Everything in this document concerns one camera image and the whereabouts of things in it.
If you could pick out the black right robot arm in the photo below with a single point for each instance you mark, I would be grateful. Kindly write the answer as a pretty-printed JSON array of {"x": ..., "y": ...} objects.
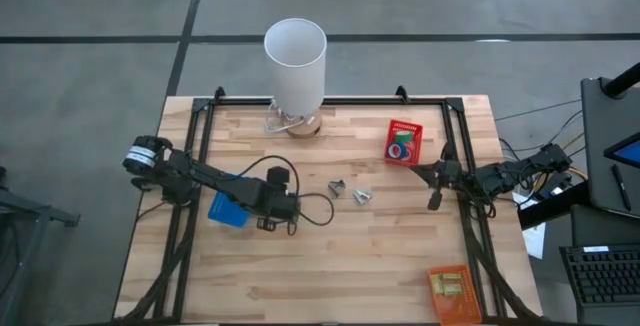
[{"x": 500, "y": 176}]

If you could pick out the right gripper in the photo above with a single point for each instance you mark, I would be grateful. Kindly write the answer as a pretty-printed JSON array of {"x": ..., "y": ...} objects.
[{"x": 450, "y": 173}]

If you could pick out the black pen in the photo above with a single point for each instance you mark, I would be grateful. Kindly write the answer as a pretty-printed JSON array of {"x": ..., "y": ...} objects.
[{"x": 620, "y": 186}]

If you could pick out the orange plastic basket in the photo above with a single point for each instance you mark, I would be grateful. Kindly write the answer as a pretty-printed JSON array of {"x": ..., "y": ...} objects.
[{"x": 460, "y": 306}]

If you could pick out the red tape roll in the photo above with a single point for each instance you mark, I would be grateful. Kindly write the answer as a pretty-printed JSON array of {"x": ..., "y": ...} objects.
[{"x": 413, "y": 153}]

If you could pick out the black aluminium table frame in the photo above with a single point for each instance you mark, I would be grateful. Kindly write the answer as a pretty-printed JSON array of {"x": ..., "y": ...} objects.
[{"x": 350, "y": 101}]

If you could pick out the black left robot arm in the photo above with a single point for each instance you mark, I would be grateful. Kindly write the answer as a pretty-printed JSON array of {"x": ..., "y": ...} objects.
[{"x": 190, "y": 171}]

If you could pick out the red plastic basket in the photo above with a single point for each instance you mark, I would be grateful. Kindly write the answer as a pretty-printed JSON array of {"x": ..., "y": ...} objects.
[{"x": 406, "y": 126}]

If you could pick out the black desk edge bar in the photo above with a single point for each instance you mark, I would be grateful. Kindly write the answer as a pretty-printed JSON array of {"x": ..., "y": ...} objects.
[{"x": 550, "y": 211}]

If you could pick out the black keyboard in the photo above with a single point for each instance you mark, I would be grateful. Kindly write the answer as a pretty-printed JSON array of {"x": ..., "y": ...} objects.
[{"x": 605, "y": 276}]

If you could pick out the black frame clamp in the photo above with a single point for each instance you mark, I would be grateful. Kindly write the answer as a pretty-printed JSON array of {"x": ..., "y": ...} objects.
[
  {"x": 402, "y": 95},
  {"x": 220, "y": 95}
]

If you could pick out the green tape roll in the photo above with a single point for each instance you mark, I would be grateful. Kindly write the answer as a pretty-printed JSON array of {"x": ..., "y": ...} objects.
[{"x": 402, "y": 134}]

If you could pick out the white shade table lamp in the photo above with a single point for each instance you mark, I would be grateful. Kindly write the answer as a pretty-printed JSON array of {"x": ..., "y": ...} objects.
[{"x": 295, "y": 66}]

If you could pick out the grey desk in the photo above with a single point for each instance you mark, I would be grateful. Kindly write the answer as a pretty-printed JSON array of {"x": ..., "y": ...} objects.
[{"x": 600, "y": 231}]

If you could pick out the teal staple remover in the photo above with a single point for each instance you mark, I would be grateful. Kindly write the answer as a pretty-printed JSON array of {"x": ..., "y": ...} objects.
[{"x": 362, "y": 197}]

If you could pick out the tablet with blue screen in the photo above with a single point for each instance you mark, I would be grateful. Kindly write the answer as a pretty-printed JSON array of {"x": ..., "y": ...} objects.
[{"x": 627, "y": 153}]

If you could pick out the blue plastic basket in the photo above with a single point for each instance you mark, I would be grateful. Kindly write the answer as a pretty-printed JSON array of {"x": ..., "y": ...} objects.
[{"x": 227, "y": 213}]

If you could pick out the grey flat panel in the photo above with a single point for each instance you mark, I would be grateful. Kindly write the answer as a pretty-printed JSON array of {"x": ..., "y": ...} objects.
[{"x": 600, "y": 131}]

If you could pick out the black pole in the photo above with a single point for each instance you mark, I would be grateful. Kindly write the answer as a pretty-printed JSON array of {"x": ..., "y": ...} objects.
[{"x": 622, "y": 83}]

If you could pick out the white paper sheet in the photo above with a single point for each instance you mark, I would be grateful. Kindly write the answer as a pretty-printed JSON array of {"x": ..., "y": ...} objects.
[{"x": 535, "y": 238}]

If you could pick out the blue tape roll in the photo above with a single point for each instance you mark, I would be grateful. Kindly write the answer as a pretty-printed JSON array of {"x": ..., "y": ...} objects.
[{"x": 390, "y": 151}]

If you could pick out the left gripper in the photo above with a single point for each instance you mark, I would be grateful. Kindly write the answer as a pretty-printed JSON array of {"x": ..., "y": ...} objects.
[{"x": 270, "y": 201}]

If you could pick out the grey staple remover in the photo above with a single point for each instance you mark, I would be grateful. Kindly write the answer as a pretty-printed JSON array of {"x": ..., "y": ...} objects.
[{"x": 337, "y": 189}]

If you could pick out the black metal stand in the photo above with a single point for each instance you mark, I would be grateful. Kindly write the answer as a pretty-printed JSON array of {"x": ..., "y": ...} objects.
[{"x": 50, "y": 212}]

